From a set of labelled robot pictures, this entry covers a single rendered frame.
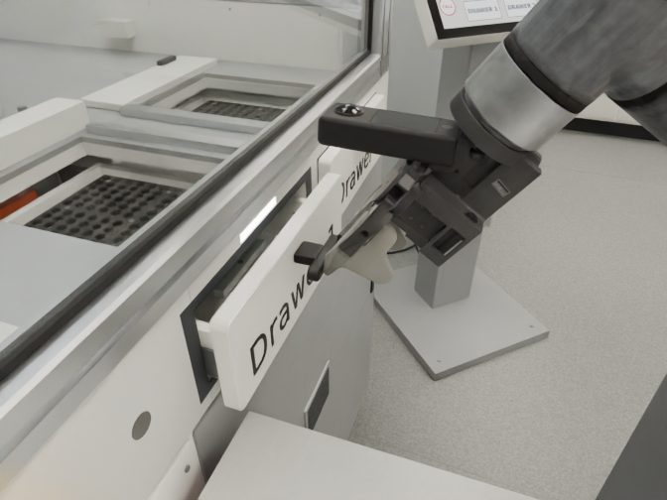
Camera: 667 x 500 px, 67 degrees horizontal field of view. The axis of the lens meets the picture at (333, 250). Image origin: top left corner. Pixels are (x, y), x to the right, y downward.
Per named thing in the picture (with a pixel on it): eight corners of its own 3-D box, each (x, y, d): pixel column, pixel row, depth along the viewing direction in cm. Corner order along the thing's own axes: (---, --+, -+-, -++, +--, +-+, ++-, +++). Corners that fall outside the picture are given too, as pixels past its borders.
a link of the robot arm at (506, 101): (498, 53, 32) (506, 27, 38) (450, 105, 35) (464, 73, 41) (583, 128, 33) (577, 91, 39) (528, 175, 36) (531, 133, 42)
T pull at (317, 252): (341, 243, 54) (341, 233, 54) (318, 285, 49) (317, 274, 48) (311, 237, 55) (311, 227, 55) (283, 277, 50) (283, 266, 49)
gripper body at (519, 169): (432, 274, 43) (544, 184, 36) (355, 210, 42) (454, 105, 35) (446, 228, 49) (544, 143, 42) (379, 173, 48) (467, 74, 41)
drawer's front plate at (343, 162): (382, 152, 93) (385, 93, 87) (331, 232, 71) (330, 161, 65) (373, 151, 94) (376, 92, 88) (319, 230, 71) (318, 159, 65)
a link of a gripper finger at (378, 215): (346, 265, 44) (414, 195, 39) (333, 254, 44) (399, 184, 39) (357, 241, 48) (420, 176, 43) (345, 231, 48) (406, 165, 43)
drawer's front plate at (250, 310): (340, 245, 68) (341, 172, 62) (241, 415, 46) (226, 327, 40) (329, 243, 69) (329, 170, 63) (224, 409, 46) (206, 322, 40)
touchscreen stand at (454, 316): (547, 336, 168) (661, 2, 109) (434, 380, 153) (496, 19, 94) (458, 257, 205) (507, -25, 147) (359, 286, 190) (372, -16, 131)
